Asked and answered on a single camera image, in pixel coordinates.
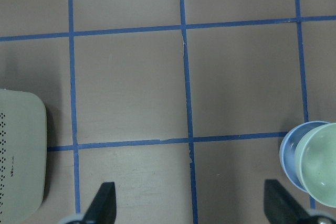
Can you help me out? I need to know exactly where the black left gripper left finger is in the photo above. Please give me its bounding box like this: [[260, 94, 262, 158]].
[[83, 182, 117, 224]]

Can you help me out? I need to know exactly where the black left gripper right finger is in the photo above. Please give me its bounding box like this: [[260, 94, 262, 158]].
[[264, 179, 310, 224]]

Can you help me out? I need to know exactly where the blue bowl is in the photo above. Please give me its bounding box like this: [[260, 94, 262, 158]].
[[279, 121, 330, 193]]

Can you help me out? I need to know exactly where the green bowl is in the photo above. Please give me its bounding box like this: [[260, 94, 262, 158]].
[[295, 123, 335, 208]]

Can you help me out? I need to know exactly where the cream silver toaster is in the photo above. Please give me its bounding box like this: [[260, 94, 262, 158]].
[[1, 89, 47, 223]]

